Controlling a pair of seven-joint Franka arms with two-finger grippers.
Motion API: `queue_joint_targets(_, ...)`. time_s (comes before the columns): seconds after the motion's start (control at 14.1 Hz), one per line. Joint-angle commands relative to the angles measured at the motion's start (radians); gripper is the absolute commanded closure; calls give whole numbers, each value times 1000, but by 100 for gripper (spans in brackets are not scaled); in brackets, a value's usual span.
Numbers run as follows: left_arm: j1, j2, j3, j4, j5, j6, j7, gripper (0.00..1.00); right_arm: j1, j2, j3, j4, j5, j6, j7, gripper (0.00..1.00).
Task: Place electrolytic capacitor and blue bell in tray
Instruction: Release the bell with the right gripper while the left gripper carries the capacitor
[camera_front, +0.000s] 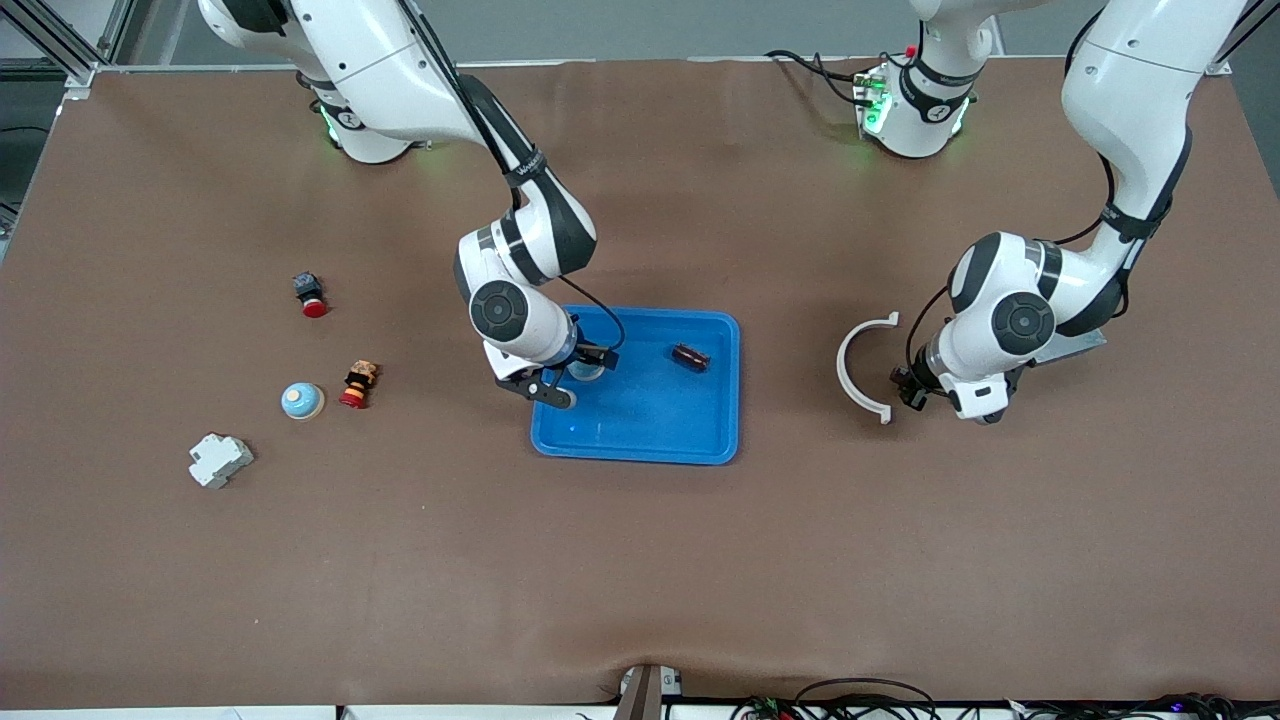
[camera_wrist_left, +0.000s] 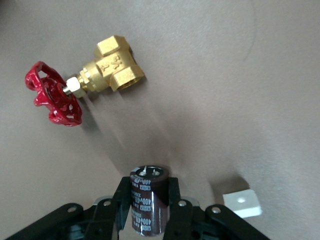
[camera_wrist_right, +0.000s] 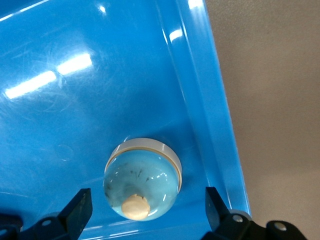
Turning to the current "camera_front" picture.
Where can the brown table mat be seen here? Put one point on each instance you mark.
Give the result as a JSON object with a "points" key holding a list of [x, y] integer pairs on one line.
{"points": [[640, 580]]}

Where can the red yellow emergency button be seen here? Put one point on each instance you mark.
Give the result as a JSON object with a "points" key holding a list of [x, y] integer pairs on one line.
{"points": [[358, 388]]}

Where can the white circuit breaker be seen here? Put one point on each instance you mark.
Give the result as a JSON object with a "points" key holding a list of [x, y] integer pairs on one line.
{"points": [[218, 460]]}

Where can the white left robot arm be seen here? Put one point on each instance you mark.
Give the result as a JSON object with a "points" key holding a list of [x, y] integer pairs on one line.
{"points": [[1130, 90]]}

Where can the blue plastic tray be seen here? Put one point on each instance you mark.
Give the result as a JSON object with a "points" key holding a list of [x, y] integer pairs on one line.
{"points": [[650, 420]]}

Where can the black right camera bracket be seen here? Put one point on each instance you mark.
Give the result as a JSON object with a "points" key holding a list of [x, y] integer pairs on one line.
{"points": [[525, 385]]}

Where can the aluminium frame post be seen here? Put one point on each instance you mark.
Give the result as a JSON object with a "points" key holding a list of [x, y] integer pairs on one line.
{"points": [[60, 45], [1213, 62]]}

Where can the large brown electrolytic capacitor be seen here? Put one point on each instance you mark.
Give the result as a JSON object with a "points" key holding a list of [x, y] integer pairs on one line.
{"points": [[690, 357]]}

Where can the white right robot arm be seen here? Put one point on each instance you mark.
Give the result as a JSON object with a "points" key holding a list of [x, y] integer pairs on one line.
{"points": [[370, 50]]}

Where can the silver metal box module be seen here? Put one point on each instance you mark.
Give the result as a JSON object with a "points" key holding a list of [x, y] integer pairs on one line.
{"points": [[1075, 345]]}

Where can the black red push button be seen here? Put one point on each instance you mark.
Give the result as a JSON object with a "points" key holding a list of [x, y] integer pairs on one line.
{"points": [[310, 292]]}

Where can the blue call bell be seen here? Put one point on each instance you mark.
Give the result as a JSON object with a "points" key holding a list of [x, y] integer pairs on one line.
{"points": [[302, 402], [588, 376]]}

